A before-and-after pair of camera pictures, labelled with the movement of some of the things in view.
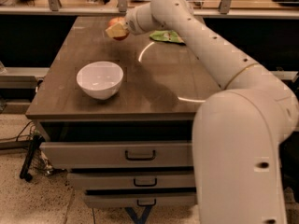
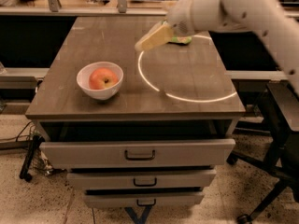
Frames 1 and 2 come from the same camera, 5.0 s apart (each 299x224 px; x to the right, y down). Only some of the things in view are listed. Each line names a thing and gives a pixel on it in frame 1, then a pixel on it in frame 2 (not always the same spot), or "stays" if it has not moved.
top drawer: [119, 154] stays
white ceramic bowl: [100, 79] stays
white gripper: [132, 22] -> [181, 18]
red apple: [119, 28] -> [102, 77]
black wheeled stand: [25, 171] stays
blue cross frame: [142, 217] stays
